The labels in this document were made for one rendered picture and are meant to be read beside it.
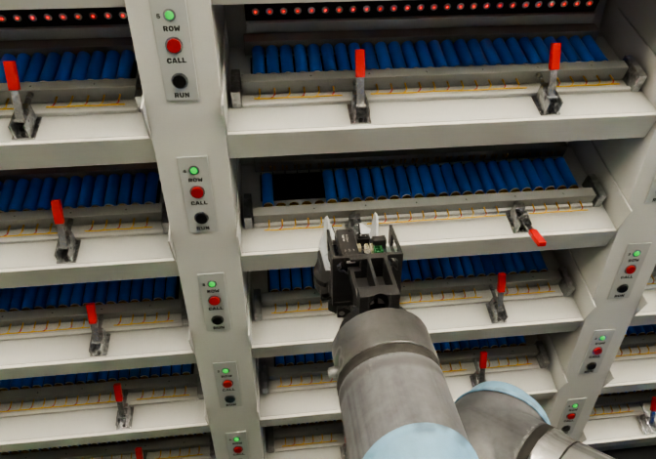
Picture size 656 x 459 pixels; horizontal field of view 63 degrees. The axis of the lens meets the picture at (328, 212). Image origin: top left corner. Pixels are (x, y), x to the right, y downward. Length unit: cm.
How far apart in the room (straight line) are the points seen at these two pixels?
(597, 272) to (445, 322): 27
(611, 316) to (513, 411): 57
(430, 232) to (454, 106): 21
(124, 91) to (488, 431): 60
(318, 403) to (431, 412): 72
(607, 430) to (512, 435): 93
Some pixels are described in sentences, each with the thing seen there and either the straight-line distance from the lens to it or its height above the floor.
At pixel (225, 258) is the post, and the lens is 82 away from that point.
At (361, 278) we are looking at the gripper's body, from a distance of 53.
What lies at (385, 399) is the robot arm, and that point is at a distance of 41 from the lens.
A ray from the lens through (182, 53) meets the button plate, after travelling 68.
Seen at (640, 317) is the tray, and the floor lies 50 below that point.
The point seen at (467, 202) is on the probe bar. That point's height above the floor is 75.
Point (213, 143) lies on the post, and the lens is 72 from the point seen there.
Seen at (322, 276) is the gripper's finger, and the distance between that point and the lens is 59.
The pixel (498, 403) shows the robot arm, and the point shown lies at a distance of 58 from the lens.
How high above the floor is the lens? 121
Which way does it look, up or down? 34 degrees down
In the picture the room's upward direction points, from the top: straight up
